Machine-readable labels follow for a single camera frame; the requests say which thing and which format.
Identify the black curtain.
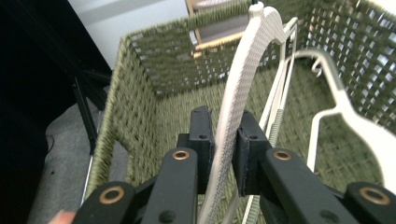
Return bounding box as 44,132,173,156
0,0,114,224

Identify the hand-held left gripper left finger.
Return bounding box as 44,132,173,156
176,105,216,195

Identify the black metal stand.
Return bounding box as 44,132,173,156
72,68,114,156

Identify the beige clothes hanger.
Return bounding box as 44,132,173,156
197,2,396,224

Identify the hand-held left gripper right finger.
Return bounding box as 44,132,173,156
233,109,274,197

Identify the green woven basket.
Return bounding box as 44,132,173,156
84,0,396,224

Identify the light wooden desk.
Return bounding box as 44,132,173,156
185,0,250,52

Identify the aluminium rail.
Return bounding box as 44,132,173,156
80,154,95,207

